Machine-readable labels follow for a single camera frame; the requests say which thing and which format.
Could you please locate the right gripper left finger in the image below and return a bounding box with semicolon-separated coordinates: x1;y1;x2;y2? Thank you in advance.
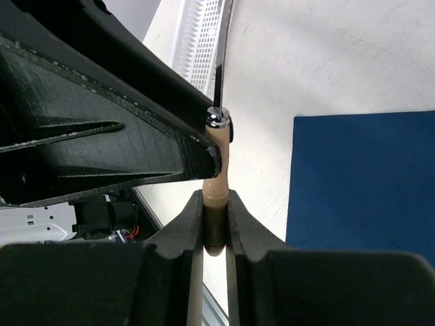
0;189;205;326

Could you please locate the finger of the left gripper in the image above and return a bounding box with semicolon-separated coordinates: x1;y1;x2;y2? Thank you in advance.
1;1;218;207

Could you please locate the wooden handle spoon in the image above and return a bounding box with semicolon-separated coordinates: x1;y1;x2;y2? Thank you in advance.
203;1;234;257

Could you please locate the white cable duct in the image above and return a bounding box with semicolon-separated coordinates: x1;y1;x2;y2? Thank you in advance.
170;0;225;98

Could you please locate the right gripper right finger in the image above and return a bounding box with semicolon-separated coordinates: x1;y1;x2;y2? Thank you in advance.
226;191;434;325

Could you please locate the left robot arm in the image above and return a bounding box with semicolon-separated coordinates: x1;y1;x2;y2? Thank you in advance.
1;1;221;244

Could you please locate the blue paper napkin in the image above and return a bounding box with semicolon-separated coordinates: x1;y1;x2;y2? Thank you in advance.
285;111;434;261

